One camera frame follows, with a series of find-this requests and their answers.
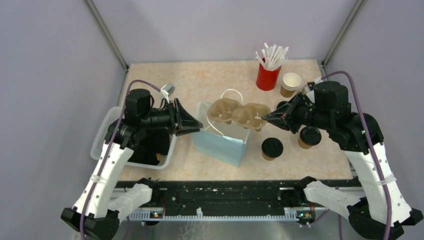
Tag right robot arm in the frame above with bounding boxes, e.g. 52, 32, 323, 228
264, 81, 424, 240

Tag brown paper coffee cup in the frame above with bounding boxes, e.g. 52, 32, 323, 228
297, 138, 312, 150

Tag single cardboard cup carrier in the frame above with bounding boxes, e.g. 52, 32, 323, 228
206, 98, 271, 132

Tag stack of black lids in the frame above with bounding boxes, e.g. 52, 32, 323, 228
275, 101, 287, 110

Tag black plastic cup lid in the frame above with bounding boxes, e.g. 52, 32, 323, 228
299, 126, 322, 147

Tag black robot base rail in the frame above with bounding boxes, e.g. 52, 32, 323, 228
112, 179, 362, 220

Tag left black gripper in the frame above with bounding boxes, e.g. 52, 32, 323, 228
141, 97, 203, 136

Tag red ribbed straw cup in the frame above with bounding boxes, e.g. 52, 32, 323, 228
256, 64, 282, 91

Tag white toothed cable rail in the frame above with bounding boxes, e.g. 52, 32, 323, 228
129, 208, 299, 222

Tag white wrapped straws bundle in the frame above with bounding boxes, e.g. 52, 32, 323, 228
255, 42, 290, 72

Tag clear plastic basket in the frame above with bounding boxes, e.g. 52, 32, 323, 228
90, 106, 178, 170

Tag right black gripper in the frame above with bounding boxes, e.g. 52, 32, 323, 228
262, 91, 332, 134

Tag light blue paper bag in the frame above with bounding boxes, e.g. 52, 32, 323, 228
192, 101, 251, 167

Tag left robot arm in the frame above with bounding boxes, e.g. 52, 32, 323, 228
61, 88, 203, 240

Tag stacked brown paper cups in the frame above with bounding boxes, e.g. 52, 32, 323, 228
280, 72, 302, 98

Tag black cloth in basket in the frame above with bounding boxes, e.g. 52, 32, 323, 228
131, 128, 170, 166

